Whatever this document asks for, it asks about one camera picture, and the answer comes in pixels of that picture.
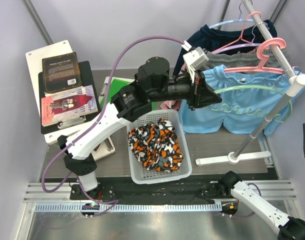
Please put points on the light blue shorts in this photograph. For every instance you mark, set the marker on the light blue shorts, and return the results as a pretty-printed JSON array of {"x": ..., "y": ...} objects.
[{"x": 205, "y": 121}]

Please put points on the white clothes rack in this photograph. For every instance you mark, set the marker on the white clothes rack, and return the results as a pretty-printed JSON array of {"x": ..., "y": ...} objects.
[{"x": 297, "y": 83}]

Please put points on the green plastic hanger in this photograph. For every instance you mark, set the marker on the green plastic hanger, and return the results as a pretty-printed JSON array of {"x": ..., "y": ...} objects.
[{"x": 250, "y": 111}]

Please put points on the purple hanger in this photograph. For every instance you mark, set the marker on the purple hanger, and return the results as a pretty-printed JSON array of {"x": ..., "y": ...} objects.
[{"x": 225, "y": 48}]

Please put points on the red pink comic book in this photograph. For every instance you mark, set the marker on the red pink comic book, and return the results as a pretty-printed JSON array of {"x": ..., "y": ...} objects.
[{"x": 67, "y": 105}]

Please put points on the light blue hanger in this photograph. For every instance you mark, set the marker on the light blue hanger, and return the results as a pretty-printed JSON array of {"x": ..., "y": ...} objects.
[{"x": 229, "y": 22}]

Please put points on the navy blue shorts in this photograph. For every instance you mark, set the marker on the navy blue shorts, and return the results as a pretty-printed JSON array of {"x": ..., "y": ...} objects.
[{"x": 213, "y": 39}]

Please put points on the orange camouflage shorts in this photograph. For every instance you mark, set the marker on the orange camouflage shorts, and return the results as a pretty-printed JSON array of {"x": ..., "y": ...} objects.
[{"x": 156, "y": 146}]

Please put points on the white plastic basket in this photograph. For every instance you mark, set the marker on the white plastic basket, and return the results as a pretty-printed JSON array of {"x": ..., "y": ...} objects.
[{"x": 142, "y": 176}]

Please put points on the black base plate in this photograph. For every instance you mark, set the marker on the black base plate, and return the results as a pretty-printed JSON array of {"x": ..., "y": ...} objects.
[{"x": 193, "y": 190}]

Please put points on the pink plastic hanger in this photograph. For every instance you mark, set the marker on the pink plastic hanger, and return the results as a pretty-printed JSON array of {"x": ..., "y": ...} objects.
[{"x": 272, "y": 42}]

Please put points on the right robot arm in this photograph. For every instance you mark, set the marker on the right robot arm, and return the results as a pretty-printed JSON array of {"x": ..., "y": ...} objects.
[{"x": 285, "y": 226}]

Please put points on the black clipboard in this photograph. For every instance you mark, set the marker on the black clipboard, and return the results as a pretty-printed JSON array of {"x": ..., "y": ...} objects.
[{"x": 87, "y": 79}]

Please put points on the perforated cable duct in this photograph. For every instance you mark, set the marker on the perforated cable duct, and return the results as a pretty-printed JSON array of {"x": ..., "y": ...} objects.
[{"x": 89, "y": 207}]

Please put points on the dark brown book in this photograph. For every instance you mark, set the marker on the dark brown book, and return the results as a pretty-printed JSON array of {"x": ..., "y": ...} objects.
[{"x": 61, "y": 73}]

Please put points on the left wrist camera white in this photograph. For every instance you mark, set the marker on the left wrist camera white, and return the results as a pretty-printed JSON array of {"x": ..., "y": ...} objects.
[{"x": 195, "y": 60}]

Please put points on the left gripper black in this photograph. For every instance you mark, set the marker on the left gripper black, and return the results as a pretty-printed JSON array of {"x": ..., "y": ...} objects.
[{"x": 200, "y": 93}]

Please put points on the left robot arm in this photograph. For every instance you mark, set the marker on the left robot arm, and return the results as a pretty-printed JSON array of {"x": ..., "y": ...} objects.
[{"x": 152, "y": 83}]

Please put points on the grey shorts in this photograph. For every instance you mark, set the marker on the grey shorts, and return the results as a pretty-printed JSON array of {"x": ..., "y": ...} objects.
[{"x": 239, "y": 60}]

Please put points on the thin pink hanger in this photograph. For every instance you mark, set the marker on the thin pink hanger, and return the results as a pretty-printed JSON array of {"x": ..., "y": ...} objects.
[{"x": 240, "y": 42}]

